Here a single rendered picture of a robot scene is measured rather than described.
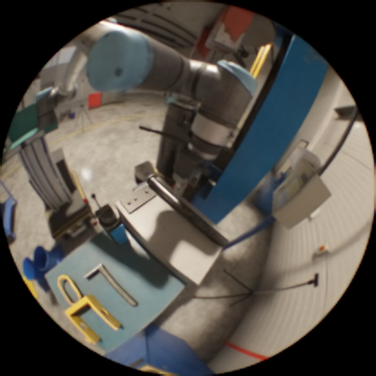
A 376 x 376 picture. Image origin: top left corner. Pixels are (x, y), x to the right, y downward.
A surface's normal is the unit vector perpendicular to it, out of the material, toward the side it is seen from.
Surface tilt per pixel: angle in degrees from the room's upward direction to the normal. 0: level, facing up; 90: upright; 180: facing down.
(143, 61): 97
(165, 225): 0
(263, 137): 90
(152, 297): 0
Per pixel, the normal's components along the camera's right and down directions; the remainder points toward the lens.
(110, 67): -0.34, 0.65
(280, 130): -0.58, 0.46
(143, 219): 0.29, -0.65
